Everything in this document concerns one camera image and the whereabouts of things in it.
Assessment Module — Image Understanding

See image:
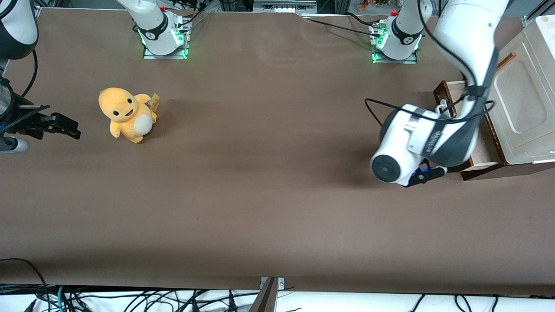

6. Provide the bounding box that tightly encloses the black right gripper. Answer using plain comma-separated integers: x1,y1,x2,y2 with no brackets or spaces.
0,101,82,140

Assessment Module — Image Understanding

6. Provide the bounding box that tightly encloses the dark drawer with white handle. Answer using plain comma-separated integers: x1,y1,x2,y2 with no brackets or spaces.
434,79,503,173

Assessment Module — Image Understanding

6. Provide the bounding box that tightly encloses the beige wooden drawer cabinet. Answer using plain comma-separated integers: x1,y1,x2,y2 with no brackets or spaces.
460,15,555,181

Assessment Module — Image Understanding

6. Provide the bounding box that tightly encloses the yellow plush toy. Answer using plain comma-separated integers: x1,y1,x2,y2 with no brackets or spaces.
98,87,160,144

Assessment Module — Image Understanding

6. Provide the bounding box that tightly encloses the brown table cover sheet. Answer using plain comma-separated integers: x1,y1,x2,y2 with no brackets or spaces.
0,8,555,296

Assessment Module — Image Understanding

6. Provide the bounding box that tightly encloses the silver metal box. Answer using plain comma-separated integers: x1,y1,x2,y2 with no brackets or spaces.
253,0,317,13

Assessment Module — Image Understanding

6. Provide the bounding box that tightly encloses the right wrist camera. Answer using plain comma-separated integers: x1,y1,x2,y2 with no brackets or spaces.
0,136,30,154

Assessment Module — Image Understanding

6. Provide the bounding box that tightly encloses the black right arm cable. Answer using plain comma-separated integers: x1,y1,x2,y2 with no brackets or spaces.
21,49,39,98

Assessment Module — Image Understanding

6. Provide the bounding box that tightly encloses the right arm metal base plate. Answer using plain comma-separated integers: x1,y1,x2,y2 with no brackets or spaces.
142,17,189,60

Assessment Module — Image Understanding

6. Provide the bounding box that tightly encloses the looping black cable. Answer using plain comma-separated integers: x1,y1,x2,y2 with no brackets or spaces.
0,258,52,312

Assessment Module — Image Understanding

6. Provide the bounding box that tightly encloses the black cable bundle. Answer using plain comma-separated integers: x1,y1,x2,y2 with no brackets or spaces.
173,0,214,32

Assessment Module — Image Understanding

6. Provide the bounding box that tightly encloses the teal cable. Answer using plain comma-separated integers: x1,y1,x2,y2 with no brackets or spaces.
55,285,68,312

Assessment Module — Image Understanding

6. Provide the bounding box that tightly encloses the grey metal post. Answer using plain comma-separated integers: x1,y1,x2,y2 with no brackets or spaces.
248,277,279,312

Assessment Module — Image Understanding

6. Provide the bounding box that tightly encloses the silver metal bracket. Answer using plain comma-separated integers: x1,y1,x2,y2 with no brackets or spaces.
260,276,285,292

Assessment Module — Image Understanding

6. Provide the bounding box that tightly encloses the long black base cable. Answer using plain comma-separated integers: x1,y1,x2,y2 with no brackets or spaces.
302,16,382,39

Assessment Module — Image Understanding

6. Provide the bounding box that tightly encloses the short black base cable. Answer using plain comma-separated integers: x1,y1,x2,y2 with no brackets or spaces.
345,12,378,27

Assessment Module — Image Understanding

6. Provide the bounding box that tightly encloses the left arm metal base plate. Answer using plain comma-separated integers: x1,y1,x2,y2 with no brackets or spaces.
371,22,418,65

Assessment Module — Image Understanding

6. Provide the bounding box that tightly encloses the orange wooden handle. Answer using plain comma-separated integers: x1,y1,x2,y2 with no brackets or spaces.
498,53,517,72

